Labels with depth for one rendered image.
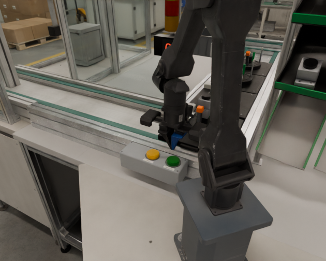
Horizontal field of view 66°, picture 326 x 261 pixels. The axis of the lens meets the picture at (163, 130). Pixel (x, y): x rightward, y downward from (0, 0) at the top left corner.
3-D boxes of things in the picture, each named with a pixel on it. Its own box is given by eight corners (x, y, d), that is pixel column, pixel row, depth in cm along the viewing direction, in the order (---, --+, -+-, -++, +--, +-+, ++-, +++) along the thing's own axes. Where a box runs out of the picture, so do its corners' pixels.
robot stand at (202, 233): (195, 296, 54) (203, 241, 43) (173, 237, 66) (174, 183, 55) (253, 275, 58) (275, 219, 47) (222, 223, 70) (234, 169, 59)
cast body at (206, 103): (207, 119, 84) (209, 100, 81) (195, 116, 86) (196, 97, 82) (215, 109, 91) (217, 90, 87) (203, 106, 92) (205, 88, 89)
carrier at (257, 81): (256, 98, 115) (262, 71, 108) (206, 87, 125) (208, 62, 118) (265, 80, 133) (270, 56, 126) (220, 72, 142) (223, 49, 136)
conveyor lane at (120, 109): (222, 181, 83) (226, 157, 78) (44, 120, 116) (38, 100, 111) (242, 137, 104) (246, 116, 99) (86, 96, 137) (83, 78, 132)
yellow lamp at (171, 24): (174, 32, 88) (175, 17, 85) (162, 30, 90) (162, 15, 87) (180, 29, 92) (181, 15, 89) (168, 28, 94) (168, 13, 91)
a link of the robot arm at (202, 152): (252, 184, 47) (260, 157, 43) (209, 197, 44) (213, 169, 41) (232, 162, 52) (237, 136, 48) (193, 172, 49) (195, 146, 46)
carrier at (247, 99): (244, 122, 97) (250, 92, 90) (187, 109, 106) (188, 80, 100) (256, 98, 115) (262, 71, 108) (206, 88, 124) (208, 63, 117)
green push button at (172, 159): (176, 170, 74) (176, 165, 73) (164, 166, 76) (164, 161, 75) (181, 162, 77) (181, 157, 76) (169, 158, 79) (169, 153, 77)
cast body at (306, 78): (312, 94, 61) (318, 72, 56) (292, 90, 64) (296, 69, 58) (320, 71, 65) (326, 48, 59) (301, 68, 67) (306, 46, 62)
